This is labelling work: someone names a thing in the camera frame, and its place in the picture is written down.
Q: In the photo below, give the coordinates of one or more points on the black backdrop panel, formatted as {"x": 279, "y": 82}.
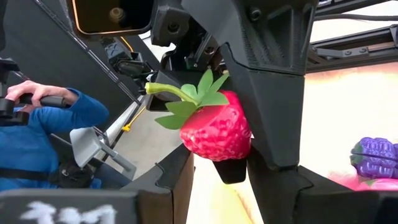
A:
{"x": 46, "y": 56}

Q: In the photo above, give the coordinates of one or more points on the person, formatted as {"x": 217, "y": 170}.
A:
{"x": 31, "y": 140}

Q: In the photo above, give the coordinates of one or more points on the person's hand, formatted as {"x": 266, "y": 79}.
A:
{"x": 40, "y": 91}

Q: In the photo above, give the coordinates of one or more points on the grey chair armrest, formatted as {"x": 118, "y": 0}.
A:
{"x": 84, "y": 146}

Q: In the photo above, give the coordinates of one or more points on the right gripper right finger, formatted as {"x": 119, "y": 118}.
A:
{"x": 326, "y": 205}

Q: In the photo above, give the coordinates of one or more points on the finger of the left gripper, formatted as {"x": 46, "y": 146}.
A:
{"x": 230, "y": 171}
{"x": 267, "y": 93}

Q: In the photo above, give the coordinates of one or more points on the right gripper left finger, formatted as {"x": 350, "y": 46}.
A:
{"x": 93, "y": 208}

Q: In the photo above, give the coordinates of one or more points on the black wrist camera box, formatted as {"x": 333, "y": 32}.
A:
{"x": 109, "y": 15}

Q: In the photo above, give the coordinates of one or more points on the long-stemmed toy strawberry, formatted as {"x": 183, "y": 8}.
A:
{"x": 217, "y": 133}

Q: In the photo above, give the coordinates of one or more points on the purple toy grapes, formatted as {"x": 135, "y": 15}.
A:
{"x": 376, "y": 158}

